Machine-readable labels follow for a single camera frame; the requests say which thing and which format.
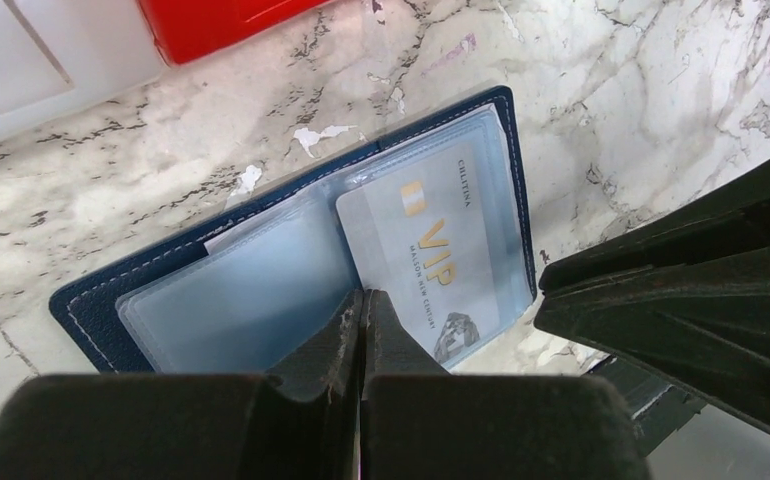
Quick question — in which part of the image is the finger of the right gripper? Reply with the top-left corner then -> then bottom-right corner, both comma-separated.
535,159 -> 770,434

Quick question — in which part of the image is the navy blue card holder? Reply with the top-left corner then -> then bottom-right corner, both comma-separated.
49,86 -> 536,373

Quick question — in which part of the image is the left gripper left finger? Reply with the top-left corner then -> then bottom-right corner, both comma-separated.
0,291 -> 364,479

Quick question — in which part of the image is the red plastic bin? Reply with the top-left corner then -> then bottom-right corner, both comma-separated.
138,0 -> 325,65

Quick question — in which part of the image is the white plastic bin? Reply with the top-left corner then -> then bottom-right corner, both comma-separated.
0,0 -> 165,141

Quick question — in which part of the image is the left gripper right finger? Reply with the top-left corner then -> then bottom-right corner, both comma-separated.
360,290 -> 651,479

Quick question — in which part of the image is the silver VIP card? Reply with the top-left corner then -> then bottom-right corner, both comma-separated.
336,142 -> 500,364

